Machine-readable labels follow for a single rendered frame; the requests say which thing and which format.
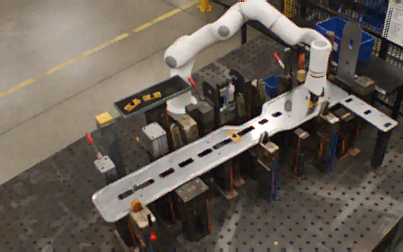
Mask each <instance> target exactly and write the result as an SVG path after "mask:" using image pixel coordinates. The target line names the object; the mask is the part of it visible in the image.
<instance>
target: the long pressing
mask: <svg viewBox="0 0 403 252"><path fill-rule="evenodd" d="M306 96H307V99H306ZM346 97H348V93H347V92H346V91H344V90H342V89H341V88H339V87H337V85H334V84H333V83H332V82H330V81H328V80H326V88H325V97H319V99H321V100H322V101H321V102H320V103H318V104H316V105H315V106H312V107H309V106H307V105H306V103H307V102H308V101H309V99H310V94H309V89H307V88H306V87H305V83H304V84H301V85H300V86H298V87H295V88H294V89H291V90H290V91H288V92H286V93H284V94H281V95H280V96H277V97H276V98H275V99H272V100H271V101H268V102H267V103H264V104H263V106H262V114H261V115H260V116H258V117H257V118H255V119H253V120H250V121H249V122H248V123H245V124H243V125H240V126H231V125H226V126H223V127H221V128H218V129H217V130H215V131H214V132H212V133H209V134H208V135H205V136H204V137H202V138H199V139H198V140H195V141H194V142H191V143H189V144H188V145H186V146H184V147H182V148H180V149H179V150H176V151H174V152H172V153H170V154H169V155H166V156H165V157H162V158H160V159H158V160H157V161H155V162H153V163H151V164H148V165H147V166H145V167H143V168H141V169H138V170H137V171H134V172H133V173H131V174H129V175H128V176H125V177H124V178H122V179H119V180H118V181H115V182H114V183H111V184H109V185H108V186H105V187H104V188H101V189H100V190H97V191H96V192H95V193H94V194H93V197H92V200H93V203H94V205H95V207H97V209H98V211H99V212H100V214H101V215H102V217H103V219H105V221H107V222H115V221H117V220H119V219H122V218H123V217H125V216H126V215H129V210H131V201H132V200H134V199H136V198H138V200H140V202H141V204H142V203H144V204H145V205H147V204H148V203H151V202H153V200H156V199H158V198H160V197H161V196H164V195H165V194H167V193H169V192H170V191H173V190H175V189H177V188H178V187H179V186H182V185H183V184H186V183H187V182H189V181H191V180H192V179H195V178H196V177H197V176H200V175H201V174H204V173H205V172H208V171H209V170H210V169H213V168H214V167H217V166H218V165H219V164H222V163H223V162H226V161H227V160H228V159H231V158H232V157H235V156H236V155H238V154H240V153H241V152H244V151H245V150H248V149H249V148H250V147H253V146H254V145H257V143H258V140H259V137H260V133H261V132H262V131H263V130H267V132H268V133H269V135H268V136H269V137H271V136H272V135H274V134H276V133H279V132H281V131H283V130H291V129H293V128H296V127H298V126H299V125H301V124H302V123H305V122H306V121H307V120H310V119H312V118H314V117H315V116H317V114H318V113H319V109H320V107H321V103H322V102H323V101H324V100H325V99H327V100H328V101H329V102H330V105H329V107H328V109H330V108H332V106H335V105H337V104H339V102H340V101H341V100H342V99H345V98H346ZM328 98H330V99H328ZM288 100H290V101H291V102H292V109H291V110H290V111H288V110H286V108H285V107H286V101H288ZM277 112H279V113H281V116H278V117H276V118H274V117H273V116H272V115H273V114H274V113H277ZM264 119H267V120H269V122H267V123H265V124H264V125H259V124H258V122H260V121H261V120H264ZM250 126H253V127H255V130H252V131H250V132H249V133H246V134H245V135H243V136H241V138H242V139H243V140H242V141H240V142H238V143H236V142H235V141H234V140H233V141H232V142H229V143H228V144H226V145H223V146H222V147H220V148H218V149H217V150H215V149H214V148H213V146H214V145H216V144H218V143H219V142H222V141H223V140H226V139H227V138H231V137H229V136H228V135H226V133H228V132H230V131H231V130H233V131H234V132H235V133H236V134H237V133H240V131H242V130H245V129H246V128H249V127H250ZM207 142H209V143H207ZM207 149H211V150H212V152H211V153H209V154H208V155H205V156H204V157H198V156H197V155H198V154H199V153H201V152H203V151H204V150H207ZM218 153H221V154H220V155H219V154H218ZM190 158H192V159H193V160H194V162H192V163H190V164H188V165H187V166H185V167H182V168H181V167H179V164H180V163H182V162H184V161H186V160H187V159H190ZM170 161H172V162H170ZM168 169H174V172H173V173H172V174H169V175H167V176H165V177H164V178H160V176H159V174H162V172H165V171H167V170H168ZM149 179H153V180H154V181H155V182H154V183H153V184H150V185H149V186H146V187H145V188H142V189H141V188H139V187H138V188H139V189H138V191H134V190H133V185H135V184H136V185H137V186H139V185H140V184H143V183H144V182H145V181H148V180H149ZM131 182H132V183H131ZM129 190H132V191H133V192H134V193H133V194H132V195H129V196H128V197H126V198H124V199H123V200H119V199H118V198H117V197H118V196H119V195H121V194H122V193H125V192H126V191H129ZM141 195H142V196H141Z"/></svg>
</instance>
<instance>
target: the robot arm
mask: <svg viewBox="0 0 403 252"><path fill-rule="evenodd" d="M248 20H258V21H259V22H261V23H262V24H263V25H264V26H266V27H267V28H268V29H270V30H271V32H273V33H274V34H276V35H277V36H278V37H280V39H283V41H285V42H286V43H287V44H290V45H294V44H297V43H298V42H304V43H306V44H308V45H310V46H311V52H310V59H309V71H308V73H307V77H306V81H305V87H306V88H307V89H309V94H310V99H309V101H312V100H313V99H314V102H313V103H314V104H315V103H316V102H318V98H319V97H325V88H326V75H325V74H326V72H327V61H328V57H329V54H330V52H331V51H332V50H331V49H332V46H331V43H330V42H329V40H327V39H326V38H324V36H322V35H321V34H320V33H317V31H315V30H312V29H308V28H298V27H297V26H296V25H294V23H292V22H291V21H290V20H289V19H287V18H286V17H285V16H283V15H282V13H280V12H279V11H277V10H276V9H275V8H274V7H273V6H271V5H270V4H268V2H267V1H265V0H248V1H244V2H239V3H237V4H235V5H233V6H232V7H231V8H230V9H229V10H228V11H227V12H226V13H225V15H223V17H221V18H220V19H218V21H217V22H214V23H213V24H207V25H206V26H204V27H203V28H201V29H199V30H198V31H196V32H195V33H193V34H192V35H191V36H182V37H180V38H178V39H177V41H175V43H173V44H172V45H171V46H170V48H168V49H167V51H166V52H165V55H164V60H165V64H167V66H168V67H170V68H171V70H170V77H172V76H174V75H176V74H179V76H180V77H182V78H183V79H184V80H186V81H187V82H188V83H189V84H190V82H189V80H188V78H189V77H191V72H192V67H193V65H194V61H195V58H196V55H198V54H199V52H201V51H202V50H204V49H206V48H208V47H209V46H210V45H213V44H214V43H216V42H218V41H225V40H227V39H228V38H230V37H231V36H233V35H234V34H235V33H236V32H237V31H238V29H240V27H242V24H244V22H247V21H248ZM189 103H194V104H196V103H197V102H196V98H194V96H191V91H188V92H186V93H184V94H182V95H180V96H177V97H175V98H172V99H171V100H170V101H167V110H168V111H170V112H172V113H175V114H185V108H184V106H187V105H189Z"/></svg>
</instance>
